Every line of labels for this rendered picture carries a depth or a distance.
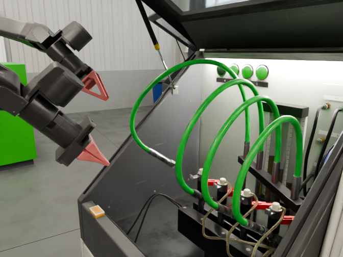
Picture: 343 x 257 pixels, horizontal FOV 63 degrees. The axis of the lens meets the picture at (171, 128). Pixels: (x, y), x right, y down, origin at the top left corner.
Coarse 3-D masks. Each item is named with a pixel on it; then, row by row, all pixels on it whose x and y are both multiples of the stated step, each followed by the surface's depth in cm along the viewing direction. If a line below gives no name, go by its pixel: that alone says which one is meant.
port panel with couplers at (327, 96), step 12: (324, 84) 77; (324, 96) 78; (336, 96) 75; (324, 108) 75; (336, 108) 76; (324, 120) 79; (336, 120) 76; (324, 132) 79; (336, 132) 77; (312, 156) 83; (312, 168) 84; (312, 180) 84
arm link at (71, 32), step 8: (72, 24) 80; (80, 24) 78; (32, 32) 79; (40, 32) 78; (56, 32) 79; (64, 32) 79; (72, 32) 78; (80, 32) 78; (40, 40) 77; (48, 40) 78; (56, 40) 80; (72, 40) 77; (80, 40) 78; (88, 40) 80; (80, 48) 80
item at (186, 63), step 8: (184, 64) 80; (192, 64) 80; (216, 64) 82; (224, 64) 83; (168, 72) 79; (232, 72) 84; (160, 80) 79; (240, 88) 86; (144, 96) 79; (136, 104) 79; (248, 112) 89; (248, 120) 89; (248, 128) 90; (136, 136) 82; (248, 136) 91; (248, 144) 91
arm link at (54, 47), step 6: (60, 42) 78; (66, 42) 78; (48, 48) 77; (54, 48) 77; (60, 48) 77; (66, 48) 78; (72, 48) 79; (48, 54) 78; (54, 54) 77; (60, 54) 77; (66, 54) 77; (54, 60) 78; (60, 60) 77
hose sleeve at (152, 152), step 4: (148, 152) 84; (152, 152) 84; (156, 152) 84; (156, 156) 84; (160, 156) 85; (164, 156) 86; (160, 160) 86; (164, 160) 85; (168, 160) 86; (168, 164) 87
